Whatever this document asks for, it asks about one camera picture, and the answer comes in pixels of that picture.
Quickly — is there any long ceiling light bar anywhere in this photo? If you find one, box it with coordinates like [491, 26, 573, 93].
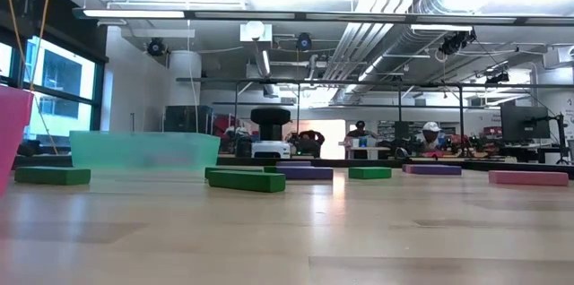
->
[71, 5, 574, 26]

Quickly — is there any white ceiling box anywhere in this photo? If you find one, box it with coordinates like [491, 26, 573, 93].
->
[239, 20, 274, 43]

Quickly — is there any white round column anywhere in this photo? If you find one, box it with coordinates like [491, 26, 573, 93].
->
[168, 49, 203, 134]

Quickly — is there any black cabinet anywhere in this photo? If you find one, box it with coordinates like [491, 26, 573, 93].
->
[163, 104, 214, 134]

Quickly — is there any large glass window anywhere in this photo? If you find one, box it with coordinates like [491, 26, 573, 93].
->
[0, 29, 107, 147]

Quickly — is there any teal plastic bin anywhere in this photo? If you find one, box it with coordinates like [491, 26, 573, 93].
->
[69, 130, 222, 172]

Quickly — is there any person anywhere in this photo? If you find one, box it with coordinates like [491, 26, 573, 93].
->
[293, 129, 327, 160]
[344, 119, 378, 160]
[414, 121, 446, 154]

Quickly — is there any red plastic bin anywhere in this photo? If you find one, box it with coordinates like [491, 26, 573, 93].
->
[0, 85, 35, 196]

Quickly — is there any black computer monitor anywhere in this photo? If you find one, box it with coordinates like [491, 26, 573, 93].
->
[500, 104, 552, 143]

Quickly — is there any black metal scaffold frame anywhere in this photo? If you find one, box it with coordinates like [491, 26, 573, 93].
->
[175, 76, 574, 160]

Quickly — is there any yellow hanging cable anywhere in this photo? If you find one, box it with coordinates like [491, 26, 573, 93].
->
[0, 0, 59, 156]

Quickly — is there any silver ceiling air duct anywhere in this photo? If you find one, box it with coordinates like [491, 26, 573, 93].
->
[320, 0, 457, 102]

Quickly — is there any black ceiling camera mount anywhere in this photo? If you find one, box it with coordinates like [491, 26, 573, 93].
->
[438, 29, 477, 56]

